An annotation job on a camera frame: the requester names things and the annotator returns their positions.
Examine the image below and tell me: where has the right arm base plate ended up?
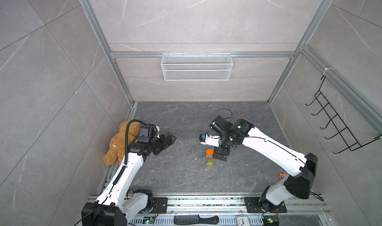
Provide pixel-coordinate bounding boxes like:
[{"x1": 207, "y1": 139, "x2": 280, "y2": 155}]
[{"x1": 244, "y1": 197, "x2": 287, "y2": 213}]

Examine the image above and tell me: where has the brown teddy bear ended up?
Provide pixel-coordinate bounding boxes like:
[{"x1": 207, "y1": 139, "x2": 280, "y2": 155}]
[{"x1": 102, "y1": 121, "x2": 140, "y2": 166}]

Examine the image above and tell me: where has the white wire mesh basket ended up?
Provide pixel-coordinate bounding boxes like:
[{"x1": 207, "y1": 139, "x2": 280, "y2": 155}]
[{"x1": 161, "y1": 53, "x2": 233, "y2": 81}]

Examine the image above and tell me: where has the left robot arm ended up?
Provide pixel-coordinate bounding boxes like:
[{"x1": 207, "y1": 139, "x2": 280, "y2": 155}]
[{"x1": 79, "y1": 133, "x2": 177, "y2": 226}]

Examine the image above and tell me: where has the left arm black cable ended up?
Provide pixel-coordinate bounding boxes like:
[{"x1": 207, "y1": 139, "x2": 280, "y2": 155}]
[{"x1": 73, "y1": 119, "x2": 148, "y2": 226}]

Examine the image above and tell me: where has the black wire hook rack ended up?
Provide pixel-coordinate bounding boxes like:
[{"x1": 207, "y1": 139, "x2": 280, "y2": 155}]
[{"x1": 305, "y1": 76, "x2": 382, "y2": 154}]

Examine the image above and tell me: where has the aluminium mounting rail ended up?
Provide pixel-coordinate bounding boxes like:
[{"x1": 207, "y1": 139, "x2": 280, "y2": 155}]
[{"x1": 124, "y1": 194, "x2": 331, "y2": 218}]

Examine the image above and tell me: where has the orange curved lego piece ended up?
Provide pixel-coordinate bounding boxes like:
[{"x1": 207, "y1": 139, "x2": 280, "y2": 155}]
[{"x1": 206, "y1": 149, "x2": 214, "y2": 158}]

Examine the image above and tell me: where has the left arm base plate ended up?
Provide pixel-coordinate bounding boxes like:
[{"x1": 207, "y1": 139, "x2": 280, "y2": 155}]
[{"x1": 139, "y1": 197, "x2": 168, "y2": 214}]

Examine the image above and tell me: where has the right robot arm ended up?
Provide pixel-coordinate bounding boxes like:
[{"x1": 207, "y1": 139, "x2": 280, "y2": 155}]
[{"x1": 199, "y1": 115, "x2": 318, "y2": 212}]

